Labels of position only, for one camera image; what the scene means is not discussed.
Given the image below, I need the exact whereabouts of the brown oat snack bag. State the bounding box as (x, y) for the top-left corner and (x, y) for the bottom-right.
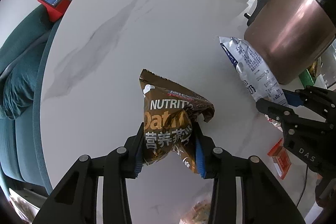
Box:
(139, 69), (215, 177)

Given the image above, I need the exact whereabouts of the clear bag of mixed snacks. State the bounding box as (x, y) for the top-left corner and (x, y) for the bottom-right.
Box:
(179, 194), (211, 224)

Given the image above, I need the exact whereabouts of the green tray box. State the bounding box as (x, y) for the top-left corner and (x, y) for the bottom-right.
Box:
(299, 69), (315, 88)

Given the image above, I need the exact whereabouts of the orange small snack packet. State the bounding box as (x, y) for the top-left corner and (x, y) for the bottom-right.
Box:
(267, 138), (291, 180)

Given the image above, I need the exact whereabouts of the silver white snack bag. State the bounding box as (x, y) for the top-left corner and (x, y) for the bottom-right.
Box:
(219, 36), (288, 106)

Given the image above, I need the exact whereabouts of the teal sofa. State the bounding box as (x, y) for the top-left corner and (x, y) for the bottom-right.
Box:
(1, 5), (60, 196)

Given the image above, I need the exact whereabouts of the copper kettle with black lid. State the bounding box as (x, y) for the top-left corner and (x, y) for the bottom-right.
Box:
(244, 0), (335, 85)

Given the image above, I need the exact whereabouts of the teal cushion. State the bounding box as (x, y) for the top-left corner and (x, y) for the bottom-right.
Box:
(1, 42), (46, 120)

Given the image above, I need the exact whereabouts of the red smart display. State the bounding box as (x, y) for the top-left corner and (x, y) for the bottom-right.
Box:
(37, 0), (71, 23)

